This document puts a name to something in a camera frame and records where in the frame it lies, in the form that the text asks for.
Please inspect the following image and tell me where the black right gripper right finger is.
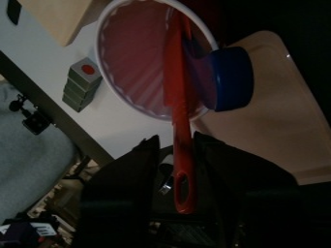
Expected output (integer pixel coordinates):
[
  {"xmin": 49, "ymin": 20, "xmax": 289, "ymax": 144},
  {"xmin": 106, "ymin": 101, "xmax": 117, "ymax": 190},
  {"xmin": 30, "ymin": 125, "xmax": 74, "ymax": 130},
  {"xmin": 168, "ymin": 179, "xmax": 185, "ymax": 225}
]
[{"xmin": 192, "ymin": 131, "xmax": 304, "ymax": 248}]

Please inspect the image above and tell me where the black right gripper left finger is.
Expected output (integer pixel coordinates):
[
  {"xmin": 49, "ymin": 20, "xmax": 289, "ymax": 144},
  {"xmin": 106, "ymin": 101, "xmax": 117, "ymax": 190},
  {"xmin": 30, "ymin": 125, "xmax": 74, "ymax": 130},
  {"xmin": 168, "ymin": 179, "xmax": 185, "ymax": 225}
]
[{"xmin": 77, "ymin": 135, "xmax": 161, "ymax": 248}]

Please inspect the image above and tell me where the toy sushi roll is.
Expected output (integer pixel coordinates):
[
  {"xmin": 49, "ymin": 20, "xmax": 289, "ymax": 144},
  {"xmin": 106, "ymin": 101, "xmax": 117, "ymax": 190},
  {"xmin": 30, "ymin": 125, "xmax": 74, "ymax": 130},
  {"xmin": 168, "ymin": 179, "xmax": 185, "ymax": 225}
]
[{"xmin": 61, "ymin": 56, "xmax": 103, "ymax": 113}]

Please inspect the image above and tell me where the pink plastic plate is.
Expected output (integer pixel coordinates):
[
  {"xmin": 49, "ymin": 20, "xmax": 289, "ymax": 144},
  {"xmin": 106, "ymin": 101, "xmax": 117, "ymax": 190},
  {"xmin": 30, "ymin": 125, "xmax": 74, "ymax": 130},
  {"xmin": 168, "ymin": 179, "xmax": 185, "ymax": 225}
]
[{"xmin": 188, "ymin": 30, "xmax": 331, "ymax": 186}]

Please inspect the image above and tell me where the purple and white gadget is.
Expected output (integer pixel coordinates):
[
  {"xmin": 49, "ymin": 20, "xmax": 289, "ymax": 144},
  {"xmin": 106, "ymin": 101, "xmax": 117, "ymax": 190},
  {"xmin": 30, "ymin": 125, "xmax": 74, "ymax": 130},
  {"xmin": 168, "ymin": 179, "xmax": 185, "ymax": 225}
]
[{"xmin": 0, "ymin": 220, "xmax": 58, "ymax": 248}]

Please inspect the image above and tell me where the red plastic cup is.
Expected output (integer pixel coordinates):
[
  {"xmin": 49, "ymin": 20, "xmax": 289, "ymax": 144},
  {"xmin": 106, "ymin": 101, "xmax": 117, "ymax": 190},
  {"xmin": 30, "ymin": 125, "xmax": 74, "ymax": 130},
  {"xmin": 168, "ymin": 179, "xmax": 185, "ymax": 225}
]
[{"xmin": 94, "ymin": 0, "xmax": 222, "ymax": 123}]

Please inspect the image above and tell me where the wooden box with red front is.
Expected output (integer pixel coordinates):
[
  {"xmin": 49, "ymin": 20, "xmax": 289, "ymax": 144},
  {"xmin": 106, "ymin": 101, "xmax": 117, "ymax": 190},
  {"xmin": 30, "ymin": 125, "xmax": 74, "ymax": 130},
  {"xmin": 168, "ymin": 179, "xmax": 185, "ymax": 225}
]
[{"xmin": 17, "ymin": 0, "xmax": 113, "ymax": 48}]

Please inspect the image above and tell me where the small black mounted camera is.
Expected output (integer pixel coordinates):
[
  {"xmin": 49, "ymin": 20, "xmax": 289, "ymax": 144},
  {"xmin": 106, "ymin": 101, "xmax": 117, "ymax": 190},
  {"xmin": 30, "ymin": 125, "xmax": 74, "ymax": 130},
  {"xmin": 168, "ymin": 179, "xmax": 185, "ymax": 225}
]
[{"xmin": 7, "ymin": 92, "xmax": 55, "ymax": 136}]

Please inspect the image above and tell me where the white spatula with blue handle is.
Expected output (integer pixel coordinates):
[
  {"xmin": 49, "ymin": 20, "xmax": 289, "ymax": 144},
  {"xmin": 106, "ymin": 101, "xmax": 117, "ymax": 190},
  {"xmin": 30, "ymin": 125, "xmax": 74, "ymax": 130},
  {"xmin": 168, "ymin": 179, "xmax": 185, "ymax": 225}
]
[{"xmin": 182, "ymin": 30, "xmax": 254, "ymax": 113}]

